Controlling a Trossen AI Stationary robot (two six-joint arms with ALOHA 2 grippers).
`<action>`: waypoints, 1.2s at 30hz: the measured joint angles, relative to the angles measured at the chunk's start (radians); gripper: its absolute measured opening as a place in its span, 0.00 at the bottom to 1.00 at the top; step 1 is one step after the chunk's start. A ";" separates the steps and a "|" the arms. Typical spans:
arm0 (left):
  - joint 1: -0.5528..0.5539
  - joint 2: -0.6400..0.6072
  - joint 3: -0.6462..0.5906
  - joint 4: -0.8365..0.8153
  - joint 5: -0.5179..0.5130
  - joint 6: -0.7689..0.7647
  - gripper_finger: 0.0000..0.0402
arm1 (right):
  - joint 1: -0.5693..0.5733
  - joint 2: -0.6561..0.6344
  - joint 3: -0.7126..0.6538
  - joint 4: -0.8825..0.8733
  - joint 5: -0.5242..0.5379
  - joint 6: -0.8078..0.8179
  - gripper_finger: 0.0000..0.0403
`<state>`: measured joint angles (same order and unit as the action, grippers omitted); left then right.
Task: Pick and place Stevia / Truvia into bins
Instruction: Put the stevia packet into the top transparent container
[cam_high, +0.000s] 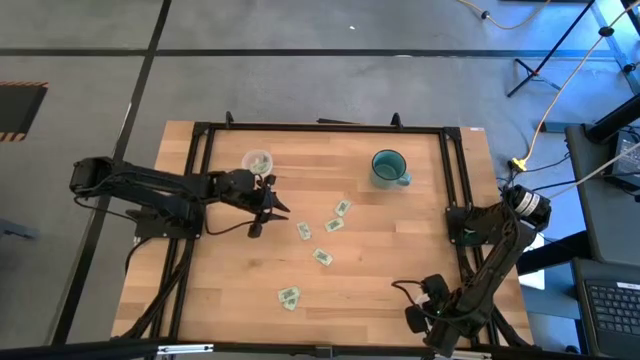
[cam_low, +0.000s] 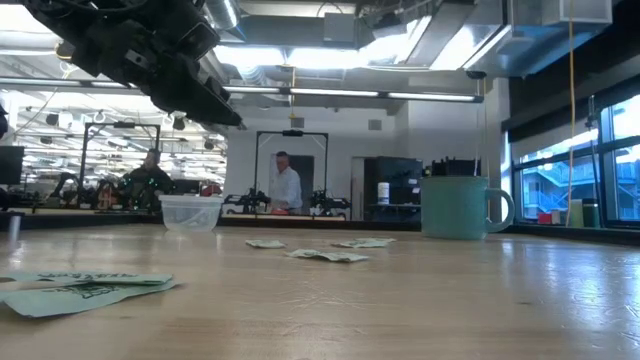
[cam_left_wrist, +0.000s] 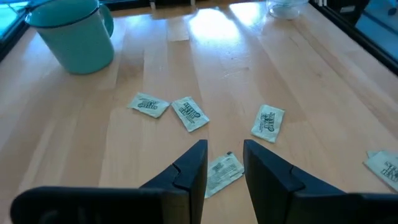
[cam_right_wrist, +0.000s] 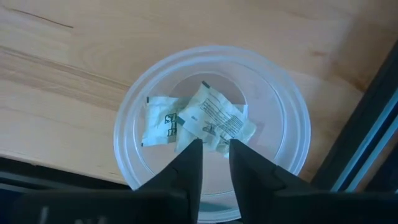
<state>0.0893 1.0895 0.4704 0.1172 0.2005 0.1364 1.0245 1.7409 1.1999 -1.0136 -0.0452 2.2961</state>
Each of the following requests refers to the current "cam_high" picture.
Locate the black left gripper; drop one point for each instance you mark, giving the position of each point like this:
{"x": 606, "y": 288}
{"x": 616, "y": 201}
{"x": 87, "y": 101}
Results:
{"x": 242, "y": 190}

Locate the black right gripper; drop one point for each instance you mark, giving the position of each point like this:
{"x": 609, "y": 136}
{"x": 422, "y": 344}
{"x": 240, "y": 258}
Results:
{"x": 437, "y": 292}

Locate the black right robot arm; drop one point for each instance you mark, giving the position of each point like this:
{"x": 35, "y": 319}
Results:
{"x": 500, "y": 250}

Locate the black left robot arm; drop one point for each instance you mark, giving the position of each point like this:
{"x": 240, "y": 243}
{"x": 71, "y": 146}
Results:
{"x": 145, "y": 180}

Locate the white paper sheet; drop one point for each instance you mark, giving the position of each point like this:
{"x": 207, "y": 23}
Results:
{"x": 532, "y": 279}

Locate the teal ceramic mug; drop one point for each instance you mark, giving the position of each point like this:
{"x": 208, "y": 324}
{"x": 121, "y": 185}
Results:
{"x": 389, "y": 167}

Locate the black desk leg bar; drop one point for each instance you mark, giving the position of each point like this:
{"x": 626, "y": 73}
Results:
{"x": 560, "y": 254}

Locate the grey side desk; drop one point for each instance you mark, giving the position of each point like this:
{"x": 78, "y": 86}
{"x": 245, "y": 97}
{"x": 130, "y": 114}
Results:
{"x": 600, "y": 225}

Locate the black laptop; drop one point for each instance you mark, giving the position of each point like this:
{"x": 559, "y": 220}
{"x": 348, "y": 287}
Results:
{"x": 615, "y": 310}

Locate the grey power strip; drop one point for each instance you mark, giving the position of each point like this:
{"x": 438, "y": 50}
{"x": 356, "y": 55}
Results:
{"x": 552, "y": 127}

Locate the dark electronic device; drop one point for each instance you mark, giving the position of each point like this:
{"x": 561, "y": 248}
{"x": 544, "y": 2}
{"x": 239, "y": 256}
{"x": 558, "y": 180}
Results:
{"x": 631, "y": 160}

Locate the black monitor pole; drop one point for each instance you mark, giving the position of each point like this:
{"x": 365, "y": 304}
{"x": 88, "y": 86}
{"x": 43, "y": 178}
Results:
{"x": 615, "y": 122}

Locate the black tripod stand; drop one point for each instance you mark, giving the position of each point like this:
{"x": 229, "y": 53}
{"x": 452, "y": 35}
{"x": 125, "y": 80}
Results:
{"x": 550, "y": 52}

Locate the black hazard striped floor mat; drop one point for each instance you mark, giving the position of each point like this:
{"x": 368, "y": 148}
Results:
{"x": 20, "y": 110}

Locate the silver metal light stand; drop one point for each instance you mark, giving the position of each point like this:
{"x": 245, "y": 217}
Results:
{"x": 617, "y": 50}

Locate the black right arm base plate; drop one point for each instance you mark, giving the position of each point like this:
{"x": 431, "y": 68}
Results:
{"x": 457, "y": 225}

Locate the silver metal bracket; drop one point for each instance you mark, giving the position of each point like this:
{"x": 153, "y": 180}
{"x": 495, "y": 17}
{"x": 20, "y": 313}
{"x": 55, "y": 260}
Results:
{"x": 185, "y": 349}
{"x": 470, "y": 356}

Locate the black aluminium table frame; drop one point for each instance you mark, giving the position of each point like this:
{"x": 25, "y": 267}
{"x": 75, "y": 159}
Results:
{"x": 325, "y": 128}

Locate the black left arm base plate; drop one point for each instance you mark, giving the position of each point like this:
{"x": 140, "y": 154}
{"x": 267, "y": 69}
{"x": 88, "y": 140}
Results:
{"x": 150, "y": 230}

